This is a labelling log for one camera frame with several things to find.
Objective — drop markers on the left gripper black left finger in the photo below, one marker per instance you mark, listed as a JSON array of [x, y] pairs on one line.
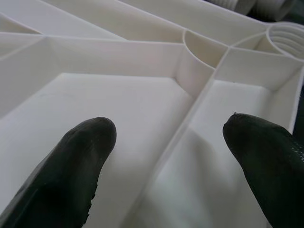
[[59, 185]]

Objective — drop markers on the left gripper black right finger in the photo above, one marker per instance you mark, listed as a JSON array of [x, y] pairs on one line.
[[273, 171]]

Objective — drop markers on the white plastic table top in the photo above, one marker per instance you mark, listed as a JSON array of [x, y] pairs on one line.
[[118, 95]]

